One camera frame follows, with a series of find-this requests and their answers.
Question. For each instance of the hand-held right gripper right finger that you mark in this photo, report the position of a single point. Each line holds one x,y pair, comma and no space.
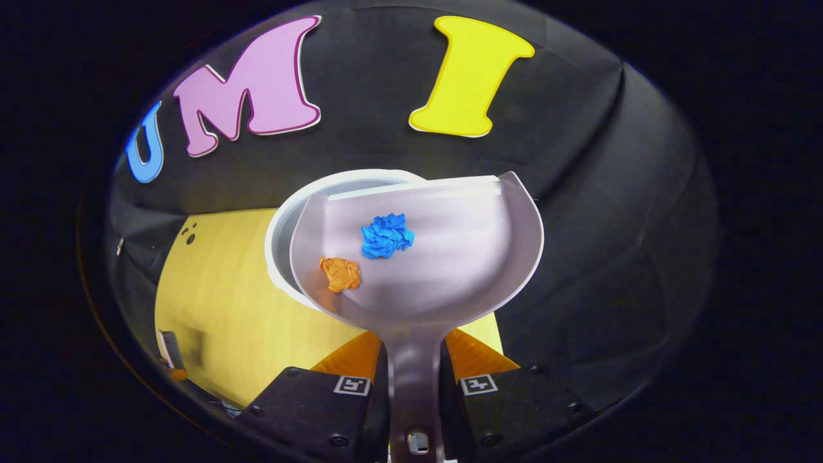
514,411

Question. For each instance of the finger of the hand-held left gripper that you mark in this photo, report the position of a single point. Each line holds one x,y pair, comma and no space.
177,373

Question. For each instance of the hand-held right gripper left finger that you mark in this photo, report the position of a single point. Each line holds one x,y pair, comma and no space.
308,411

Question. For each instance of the orange paper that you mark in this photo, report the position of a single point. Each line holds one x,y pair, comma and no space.
339,274

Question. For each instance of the white ribbed garbage bin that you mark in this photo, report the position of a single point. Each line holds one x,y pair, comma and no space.
283,218

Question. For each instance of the blue paper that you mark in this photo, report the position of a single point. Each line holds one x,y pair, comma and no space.
387,236

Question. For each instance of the wooden desktop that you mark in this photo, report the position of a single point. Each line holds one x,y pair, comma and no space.
218,289

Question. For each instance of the black backdrop cloth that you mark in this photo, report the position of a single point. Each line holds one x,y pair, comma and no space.
578,193

